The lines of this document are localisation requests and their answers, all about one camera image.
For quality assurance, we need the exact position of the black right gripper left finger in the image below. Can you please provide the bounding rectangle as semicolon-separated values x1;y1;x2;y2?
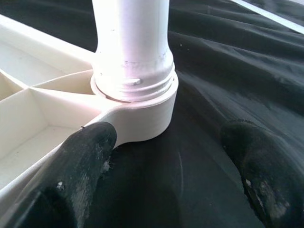
0;121;118;228

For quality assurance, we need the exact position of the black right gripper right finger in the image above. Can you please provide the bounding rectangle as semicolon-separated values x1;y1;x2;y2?
220;120;304;228

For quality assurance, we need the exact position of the white plastic table top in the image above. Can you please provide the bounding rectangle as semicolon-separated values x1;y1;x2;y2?
0;14;179;209

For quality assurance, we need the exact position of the white plastic table leg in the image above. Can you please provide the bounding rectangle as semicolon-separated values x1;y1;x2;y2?
91;0;176;103

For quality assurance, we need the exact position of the black table cloth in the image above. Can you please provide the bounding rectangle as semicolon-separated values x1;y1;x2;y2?
0;0;304;228

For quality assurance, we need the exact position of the long white flat strip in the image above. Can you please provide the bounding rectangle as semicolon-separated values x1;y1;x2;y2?
231;0;304;35

